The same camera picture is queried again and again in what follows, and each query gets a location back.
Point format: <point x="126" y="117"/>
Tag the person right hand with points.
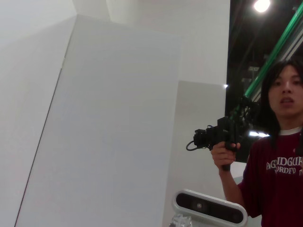
<point x="222" y="156"/>

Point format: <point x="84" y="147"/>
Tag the black handheld controller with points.
<point x="225" y="132"/>

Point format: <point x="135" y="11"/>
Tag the person right forearm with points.
<point x="230" y="189"/>

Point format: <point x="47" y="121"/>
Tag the person in maroon shirt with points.
<point x="272" y="177"/>

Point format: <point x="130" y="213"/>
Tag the green overhead beam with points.
<point x="277" y="45"/>

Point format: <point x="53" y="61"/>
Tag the round ceiling light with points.
<point x="261" y="5"/>

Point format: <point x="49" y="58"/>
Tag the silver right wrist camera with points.
<point x="213" y="208"/>

